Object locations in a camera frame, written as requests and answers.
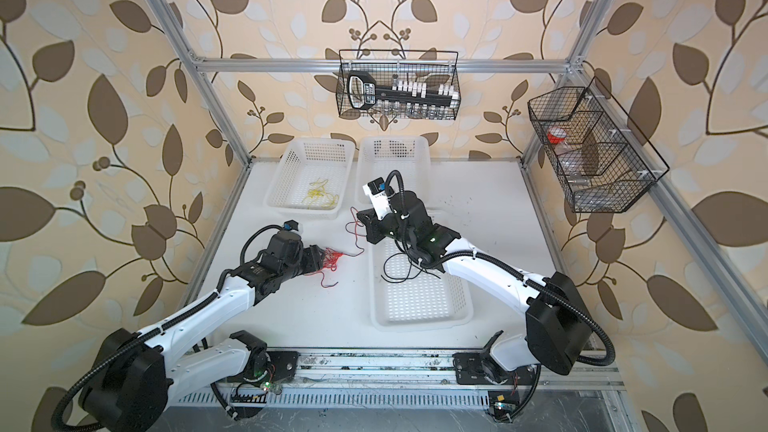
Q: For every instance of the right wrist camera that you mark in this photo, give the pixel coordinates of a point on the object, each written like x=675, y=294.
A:
x=377, y=192

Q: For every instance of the black tool with handle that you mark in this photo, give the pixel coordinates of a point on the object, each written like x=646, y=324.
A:
x=364, y=92

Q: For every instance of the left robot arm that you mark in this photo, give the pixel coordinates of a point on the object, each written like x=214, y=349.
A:
x=136, y=375

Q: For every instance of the red alligator clip lead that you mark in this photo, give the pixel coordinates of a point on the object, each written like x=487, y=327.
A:
x=353, y=227

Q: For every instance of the front white plastic basket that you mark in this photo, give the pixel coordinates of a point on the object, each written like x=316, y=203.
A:
x=404, y=298

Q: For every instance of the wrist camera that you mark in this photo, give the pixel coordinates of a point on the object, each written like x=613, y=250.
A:
x=291, y=225
x=377, y=192

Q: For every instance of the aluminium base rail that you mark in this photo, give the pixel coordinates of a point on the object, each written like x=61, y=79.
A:
x=429, y=379

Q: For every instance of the black wire basket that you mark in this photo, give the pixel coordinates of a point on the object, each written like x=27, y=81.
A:
x=433, y=66
x=607, y=163

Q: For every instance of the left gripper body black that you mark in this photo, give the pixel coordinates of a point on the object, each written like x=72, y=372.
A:
x=308, y=261

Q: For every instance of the back left white basket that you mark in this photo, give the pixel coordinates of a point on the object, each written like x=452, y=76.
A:
x=311, y=178

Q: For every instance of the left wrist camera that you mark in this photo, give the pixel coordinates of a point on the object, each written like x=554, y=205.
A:
x=291, y=225

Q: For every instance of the back middle white basket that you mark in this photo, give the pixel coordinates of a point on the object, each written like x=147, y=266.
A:
x=379, y=155

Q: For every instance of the back black wire basket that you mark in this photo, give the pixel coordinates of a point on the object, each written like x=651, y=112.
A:
x=433, y=66

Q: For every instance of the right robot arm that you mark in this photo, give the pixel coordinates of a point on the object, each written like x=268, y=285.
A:
x=559, y=331

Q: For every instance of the red capped item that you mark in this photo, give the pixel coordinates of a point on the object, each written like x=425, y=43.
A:
x=556, y=135

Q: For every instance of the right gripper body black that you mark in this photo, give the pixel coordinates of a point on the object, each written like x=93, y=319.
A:
x=388, y=228

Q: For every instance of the right black wire basket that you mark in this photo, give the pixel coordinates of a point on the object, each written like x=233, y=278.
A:
x=607, y=163

